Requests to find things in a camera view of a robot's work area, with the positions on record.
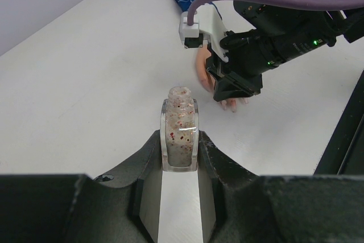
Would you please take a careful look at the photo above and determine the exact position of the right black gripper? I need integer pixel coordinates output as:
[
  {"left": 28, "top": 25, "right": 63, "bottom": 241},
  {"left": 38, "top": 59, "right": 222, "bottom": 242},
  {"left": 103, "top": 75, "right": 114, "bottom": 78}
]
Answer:
[{"left": 206, "top": 30, "right": 284, "bottom": 102}]

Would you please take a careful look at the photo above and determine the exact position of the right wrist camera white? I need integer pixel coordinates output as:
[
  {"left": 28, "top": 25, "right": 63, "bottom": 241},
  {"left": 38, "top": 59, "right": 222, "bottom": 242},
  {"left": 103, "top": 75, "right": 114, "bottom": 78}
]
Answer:
[{"left": 179, "top": 4, "right": 228, "bottom": 63}]

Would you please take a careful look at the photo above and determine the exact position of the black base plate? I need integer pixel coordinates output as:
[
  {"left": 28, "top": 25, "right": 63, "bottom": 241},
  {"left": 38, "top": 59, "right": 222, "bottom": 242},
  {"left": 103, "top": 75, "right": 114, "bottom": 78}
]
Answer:
[{"left": 314, "top": 75, "right": 363, "bottom": 175}]

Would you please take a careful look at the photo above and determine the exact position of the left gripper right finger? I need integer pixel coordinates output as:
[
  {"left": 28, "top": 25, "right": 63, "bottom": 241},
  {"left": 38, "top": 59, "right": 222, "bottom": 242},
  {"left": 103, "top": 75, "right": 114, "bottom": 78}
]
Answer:
[{"left": 197, "top": 131, "right": 363, "bottom": 242}]

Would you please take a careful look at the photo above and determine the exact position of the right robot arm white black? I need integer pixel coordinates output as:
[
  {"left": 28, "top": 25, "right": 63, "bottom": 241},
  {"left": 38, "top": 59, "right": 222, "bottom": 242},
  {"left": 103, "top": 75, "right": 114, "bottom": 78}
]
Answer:
[{"left": 206, "top": 1, "right": 363, "bottom": 102}]

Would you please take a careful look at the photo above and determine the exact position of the clear nail polish bottle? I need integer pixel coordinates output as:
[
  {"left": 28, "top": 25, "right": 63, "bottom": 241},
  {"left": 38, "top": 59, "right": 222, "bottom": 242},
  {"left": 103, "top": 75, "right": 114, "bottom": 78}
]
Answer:
[{"left": 160, "top": 87, "right": 199, "bottom": 172}]

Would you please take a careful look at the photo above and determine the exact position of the mannequin hand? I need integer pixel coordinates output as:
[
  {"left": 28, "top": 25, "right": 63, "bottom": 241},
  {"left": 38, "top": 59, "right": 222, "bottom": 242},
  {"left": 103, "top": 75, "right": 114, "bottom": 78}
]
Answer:
[{"left": 196, "top": 45, "right": 248, "bottom": 113}]

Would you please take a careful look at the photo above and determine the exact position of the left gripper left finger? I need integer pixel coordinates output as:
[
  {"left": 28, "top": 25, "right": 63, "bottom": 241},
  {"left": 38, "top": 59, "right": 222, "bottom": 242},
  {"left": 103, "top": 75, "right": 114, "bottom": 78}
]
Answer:
[{"left": 1, "top": 131, "right": 162, "bottom": 242}]

